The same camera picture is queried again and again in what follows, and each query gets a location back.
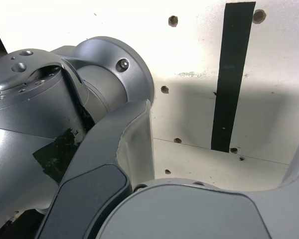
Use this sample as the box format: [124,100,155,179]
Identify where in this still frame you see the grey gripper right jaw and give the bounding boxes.
[89,136,299,239]

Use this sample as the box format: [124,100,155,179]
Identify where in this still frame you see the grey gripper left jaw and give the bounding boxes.
[37,99,155,239]

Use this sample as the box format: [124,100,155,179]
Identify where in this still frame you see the black tape strip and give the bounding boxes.
[211,1,256,152]

